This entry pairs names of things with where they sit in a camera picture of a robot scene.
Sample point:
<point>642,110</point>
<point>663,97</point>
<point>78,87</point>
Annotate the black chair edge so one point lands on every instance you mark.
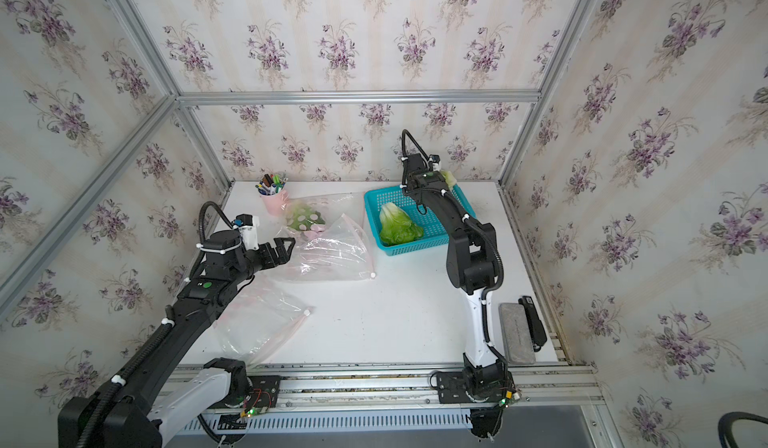
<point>740,429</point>

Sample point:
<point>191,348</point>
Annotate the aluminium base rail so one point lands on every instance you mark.
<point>414,386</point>

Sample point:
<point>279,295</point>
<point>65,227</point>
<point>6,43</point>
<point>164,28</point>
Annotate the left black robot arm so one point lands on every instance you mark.
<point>125,411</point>

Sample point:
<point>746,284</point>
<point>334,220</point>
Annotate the pink pen cup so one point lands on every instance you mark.
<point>276,203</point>

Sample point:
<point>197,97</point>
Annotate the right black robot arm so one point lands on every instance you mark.
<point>473,265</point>

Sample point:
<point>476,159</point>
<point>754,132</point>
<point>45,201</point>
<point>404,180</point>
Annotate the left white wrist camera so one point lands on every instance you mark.
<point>247,225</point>

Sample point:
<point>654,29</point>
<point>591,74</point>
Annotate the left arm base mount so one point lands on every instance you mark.
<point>252,394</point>

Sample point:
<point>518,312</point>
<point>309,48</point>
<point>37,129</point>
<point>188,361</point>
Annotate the grey block with black device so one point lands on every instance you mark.
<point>523,331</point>

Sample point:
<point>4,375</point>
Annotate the chinese cabbage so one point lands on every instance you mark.
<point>449,179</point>
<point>302,217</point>
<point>397,228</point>

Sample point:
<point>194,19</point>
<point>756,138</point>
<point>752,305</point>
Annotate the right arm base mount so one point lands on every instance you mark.
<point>461,387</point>

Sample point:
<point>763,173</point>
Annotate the teal plastic basket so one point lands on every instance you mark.
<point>434,233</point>

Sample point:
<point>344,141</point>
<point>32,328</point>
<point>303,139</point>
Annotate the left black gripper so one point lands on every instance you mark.
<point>281,256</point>

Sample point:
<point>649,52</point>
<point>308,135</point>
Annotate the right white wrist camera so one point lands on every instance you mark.
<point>434,163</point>

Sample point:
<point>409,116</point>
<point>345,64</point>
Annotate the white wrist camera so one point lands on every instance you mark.
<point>434,163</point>
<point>247,225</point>

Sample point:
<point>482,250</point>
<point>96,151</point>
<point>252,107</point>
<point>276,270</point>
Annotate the zip-top bag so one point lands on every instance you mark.
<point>335,252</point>
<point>332,207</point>
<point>258,323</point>

